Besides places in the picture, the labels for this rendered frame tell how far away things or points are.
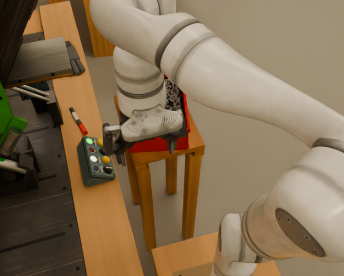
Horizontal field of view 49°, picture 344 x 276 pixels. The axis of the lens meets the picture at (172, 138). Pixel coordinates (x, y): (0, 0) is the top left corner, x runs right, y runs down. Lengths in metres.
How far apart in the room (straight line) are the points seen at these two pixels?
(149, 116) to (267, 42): 2.66
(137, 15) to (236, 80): 0.13
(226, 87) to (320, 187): 0.13
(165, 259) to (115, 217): 0.18
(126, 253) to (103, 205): 0.16
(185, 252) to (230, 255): 0.37
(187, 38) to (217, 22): 2.92
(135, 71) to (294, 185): 0.27
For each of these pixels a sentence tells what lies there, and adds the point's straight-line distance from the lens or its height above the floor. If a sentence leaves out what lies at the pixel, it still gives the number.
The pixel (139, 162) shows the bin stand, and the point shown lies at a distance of 1.31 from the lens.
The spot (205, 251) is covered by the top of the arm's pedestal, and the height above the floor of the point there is 0.85.
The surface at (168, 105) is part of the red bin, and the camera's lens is 1.37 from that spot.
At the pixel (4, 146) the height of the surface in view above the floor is 1.06.
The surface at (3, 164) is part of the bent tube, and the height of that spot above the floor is 1.00.
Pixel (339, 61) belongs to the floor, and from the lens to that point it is 3.17.
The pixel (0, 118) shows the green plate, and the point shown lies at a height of 1.12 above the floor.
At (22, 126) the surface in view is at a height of 1.08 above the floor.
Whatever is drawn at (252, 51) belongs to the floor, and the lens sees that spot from 3.05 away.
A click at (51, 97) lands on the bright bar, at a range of 1.27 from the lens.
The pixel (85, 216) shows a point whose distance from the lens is 1.11.
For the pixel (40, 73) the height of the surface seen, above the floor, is 1.13.
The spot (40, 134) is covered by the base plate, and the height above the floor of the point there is 0.90.
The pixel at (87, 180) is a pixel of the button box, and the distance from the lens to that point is 1.14.
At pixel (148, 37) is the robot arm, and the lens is 0.42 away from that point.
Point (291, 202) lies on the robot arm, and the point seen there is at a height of 1.59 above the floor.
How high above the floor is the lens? 1.87
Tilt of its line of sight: 52 degrees down
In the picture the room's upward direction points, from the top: straight up
